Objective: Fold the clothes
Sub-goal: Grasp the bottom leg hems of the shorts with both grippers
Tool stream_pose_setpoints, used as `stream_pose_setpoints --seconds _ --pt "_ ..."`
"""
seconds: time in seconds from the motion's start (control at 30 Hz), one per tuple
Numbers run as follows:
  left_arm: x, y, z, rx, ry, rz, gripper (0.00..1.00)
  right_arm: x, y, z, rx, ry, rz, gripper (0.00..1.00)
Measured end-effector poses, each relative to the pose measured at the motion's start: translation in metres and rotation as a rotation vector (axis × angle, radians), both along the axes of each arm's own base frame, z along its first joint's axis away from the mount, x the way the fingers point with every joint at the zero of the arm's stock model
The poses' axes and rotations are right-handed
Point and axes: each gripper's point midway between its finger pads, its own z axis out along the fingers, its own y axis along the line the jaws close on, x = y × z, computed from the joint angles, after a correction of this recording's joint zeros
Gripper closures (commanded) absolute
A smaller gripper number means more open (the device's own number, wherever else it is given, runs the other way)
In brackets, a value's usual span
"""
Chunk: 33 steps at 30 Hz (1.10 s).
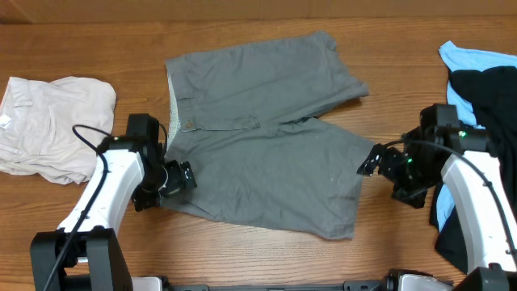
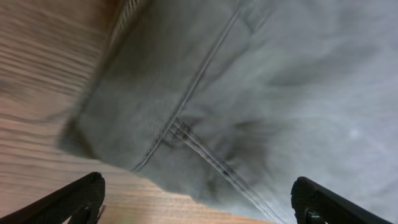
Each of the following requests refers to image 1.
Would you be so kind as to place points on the black garment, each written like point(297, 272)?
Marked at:
point(492, 93)

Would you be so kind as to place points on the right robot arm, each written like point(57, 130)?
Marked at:
point(439, 150)

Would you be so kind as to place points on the grey shorts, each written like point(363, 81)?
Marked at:
point(248, 119)

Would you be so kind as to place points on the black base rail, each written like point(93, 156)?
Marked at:
point(349, 285)

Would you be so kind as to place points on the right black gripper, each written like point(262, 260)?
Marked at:
point(415, 195)

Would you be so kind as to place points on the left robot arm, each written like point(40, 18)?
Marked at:
point(84, 253)

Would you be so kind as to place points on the beige folded shorts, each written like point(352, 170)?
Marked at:
point(36, 126)

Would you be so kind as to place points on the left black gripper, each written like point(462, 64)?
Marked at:
point(178, 182)

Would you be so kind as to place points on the light blue shirt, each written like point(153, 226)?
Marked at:
point(456, 58)

